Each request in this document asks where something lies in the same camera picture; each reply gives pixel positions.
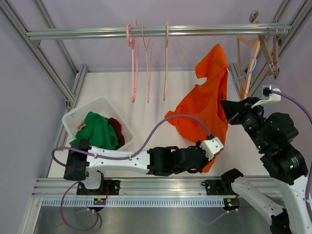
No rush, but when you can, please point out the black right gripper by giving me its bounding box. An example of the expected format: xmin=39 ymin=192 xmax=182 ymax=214
xmin=220 ymin=96 xmax=268 ymax=151

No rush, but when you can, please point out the blue wire hanger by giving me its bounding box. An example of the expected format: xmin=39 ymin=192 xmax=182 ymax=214
xmin=227 ymin=56 xmax=257 ymax=100

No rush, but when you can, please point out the orange t shirt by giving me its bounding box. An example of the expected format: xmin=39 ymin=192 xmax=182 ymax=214
xmin=164 ymin=43 xmax=230 ymax=174

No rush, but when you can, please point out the maroon t shirt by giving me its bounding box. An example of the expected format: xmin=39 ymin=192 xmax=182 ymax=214
xmin=108 ymin=117 xmax=125 ymax=150

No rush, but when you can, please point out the thin pink wire hanger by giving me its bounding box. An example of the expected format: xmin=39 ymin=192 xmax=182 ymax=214
xmin=141 ymin=26 xmax=153 ymax=103

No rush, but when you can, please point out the green t shirt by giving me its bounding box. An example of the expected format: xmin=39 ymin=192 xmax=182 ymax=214
xmin=69 ymin=112 xmax=118 ymax=150

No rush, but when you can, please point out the thick pink plastic hanger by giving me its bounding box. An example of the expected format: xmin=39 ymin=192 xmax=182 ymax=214
xmin=126 ymin=24 xmax=139 ymax=103

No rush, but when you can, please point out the beige t shirt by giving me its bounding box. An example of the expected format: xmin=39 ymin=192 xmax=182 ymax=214
xmin=77 ymin=122 xmax=86 ymax=130

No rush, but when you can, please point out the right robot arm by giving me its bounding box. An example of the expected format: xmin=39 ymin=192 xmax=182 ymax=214
xmin=220 ymin=97 xmax=312 ymax=234

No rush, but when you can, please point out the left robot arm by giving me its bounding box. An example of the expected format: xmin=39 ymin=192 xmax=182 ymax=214
xmin=64 ymin=139 xmax=222 ymax=195

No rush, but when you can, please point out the brown wooden clip hanger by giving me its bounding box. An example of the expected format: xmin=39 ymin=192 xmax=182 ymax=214
xmin=248 ymin=35 xmax=280 ymax=79

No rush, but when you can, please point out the white plastic basket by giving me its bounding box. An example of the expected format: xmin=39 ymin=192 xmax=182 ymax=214
xmin=62 ymin=97 xmax=134 ymax=150

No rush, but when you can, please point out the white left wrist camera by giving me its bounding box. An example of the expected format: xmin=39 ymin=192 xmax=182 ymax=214
xmin=200 ymin=134 xmax=224 ymax=161

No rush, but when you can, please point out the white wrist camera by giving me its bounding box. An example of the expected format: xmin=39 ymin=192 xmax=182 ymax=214
xmin=251 ymin=85 xmax=281 ymax=109
xmin=200 ymin=134 xmax=224 ymax=161

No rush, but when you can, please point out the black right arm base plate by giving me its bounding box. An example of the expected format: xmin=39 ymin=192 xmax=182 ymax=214
xmin=201 ymin=179 xmax=237 ymax=195

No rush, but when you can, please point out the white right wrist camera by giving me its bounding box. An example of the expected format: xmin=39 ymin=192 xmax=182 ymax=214
xmin=251 ymin=85 xmax=281 ymax=109

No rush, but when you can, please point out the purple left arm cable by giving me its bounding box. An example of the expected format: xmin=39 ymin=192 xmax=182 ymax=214
xmin=52 ymin=114 xmax=214 ymax=231

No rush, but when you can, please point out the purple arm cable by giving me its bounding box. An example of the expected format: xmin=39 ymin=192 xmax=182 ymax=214
xmin=52 ymin=114 xmax=214 ymax=231
xmin=197 ymin=89 xmax=312 ymax=225

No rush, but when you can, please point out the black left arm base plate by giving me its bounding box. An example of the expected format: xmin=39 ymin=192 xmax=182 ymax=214
xmin=76 ymin=179 xmax=120 ymax=195

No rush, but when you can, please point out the aluminium hanging rail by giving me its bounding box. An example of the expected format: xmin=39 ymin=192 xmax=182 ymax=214
xmin=26 ymin=23 xmax=292 ymax=40

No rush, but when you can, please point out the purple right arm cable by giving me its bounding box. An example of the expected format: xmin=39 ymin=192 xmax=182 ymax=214
xmin=197 ymin=89 xmax=312 ymax=225

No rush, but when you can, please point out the white slotted cable duct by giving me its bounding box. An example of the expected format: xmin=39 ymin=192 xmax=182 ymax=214
xmin=41 ymin=197 xmax=225 ymax=208

